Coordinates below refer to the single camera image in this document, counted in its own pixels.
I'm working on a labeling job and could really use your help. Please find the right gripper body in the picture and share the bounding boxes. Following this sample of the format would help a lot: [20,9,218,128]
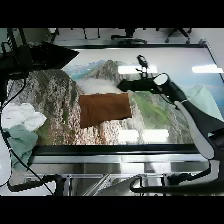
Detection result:
[116,78,154,93]

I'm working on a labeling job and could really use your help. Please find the brown garment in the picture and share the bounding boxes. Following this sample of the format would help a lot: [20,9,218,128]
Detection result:
[78,92,134,130]

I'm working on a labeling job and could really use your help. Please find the office chair base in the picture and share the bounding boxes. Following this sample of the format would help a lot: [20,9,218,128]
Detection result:
[164,28,193,44]

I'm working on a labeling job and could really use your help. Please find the white garment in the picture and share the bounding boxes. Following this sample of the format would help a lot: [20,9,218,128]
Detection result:
[1,102,48,132]

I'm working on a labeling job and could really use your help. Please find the pale green garment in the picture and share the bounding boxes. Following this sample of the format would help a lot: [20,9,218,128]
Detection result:
[5,124,40,172]

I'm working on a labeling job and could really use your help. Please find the silver frame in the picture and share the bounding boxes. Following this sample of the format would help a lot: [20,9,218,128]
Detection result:
[9,152,215,197]

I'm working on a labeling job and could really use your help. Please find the black cable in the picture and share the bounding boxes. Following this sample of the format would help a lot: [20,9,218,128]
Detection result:
[0,79,55,196]

